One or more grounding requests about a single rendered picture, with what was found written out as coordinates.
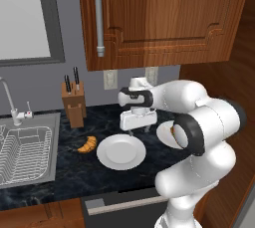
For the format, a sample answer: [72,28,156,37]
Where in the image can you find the grey framed window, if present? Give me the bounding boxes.
[0,0,66,68]

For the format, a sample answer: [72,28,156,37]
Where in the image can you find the brown pastry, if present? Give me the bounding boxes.
[170,123,178,142]

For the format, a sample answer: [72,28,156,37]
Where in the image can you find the wooden knife block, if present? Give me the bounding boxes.
[61,81,88,129]

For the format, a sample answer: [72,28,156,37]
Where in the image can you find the wooden base cupboard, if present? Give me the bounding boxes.
[0,197,86,228]

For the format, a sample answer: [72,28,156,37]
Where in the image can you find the golden croissant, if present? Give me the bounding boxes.
[77,135,98,154]

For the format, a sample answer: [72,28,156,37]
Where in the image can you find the black handled knife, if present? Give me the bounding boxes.
[64,74,73,95]
[73,66,81,92]

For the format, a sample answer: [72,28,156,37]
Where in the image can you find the wire dish rack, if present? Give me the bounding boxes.
[0,125,53,186]

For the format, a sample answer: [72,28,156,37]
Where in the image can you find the grey cupboard handle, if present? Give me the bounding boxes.
[93,0,106,58]

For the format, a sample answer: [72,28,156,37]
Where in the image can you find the stainless steel sink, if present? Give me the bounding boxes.
[0,112,62,190]

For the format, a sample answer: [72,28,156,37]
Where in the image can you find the dark grey dishwasher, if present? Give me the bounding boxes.
[80,186,171,228]

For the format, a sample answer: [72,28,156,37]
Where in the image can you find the wooden wall cupboard door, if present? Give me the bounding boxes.
[77,0,254,72]

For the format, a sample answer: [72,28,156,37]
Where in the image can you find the white sink tap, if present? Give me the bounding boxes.
[0,77,35,127]

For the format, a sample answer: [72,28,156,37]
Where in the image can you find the grey dishwasher handle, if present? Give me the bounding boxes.
[87,195,169,217]

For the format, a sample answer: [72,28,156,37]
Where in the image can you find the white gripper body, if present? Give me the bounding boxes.
[119,109,158,131]

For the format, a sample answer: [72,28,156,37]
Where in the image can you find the tall wooden cabinet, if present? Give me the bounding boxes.
[178,0,255,228]

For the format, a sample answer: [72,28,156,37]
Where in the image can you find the white wall socket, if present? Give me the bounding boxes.
[103,69,119,91]
[144,66,159,87]

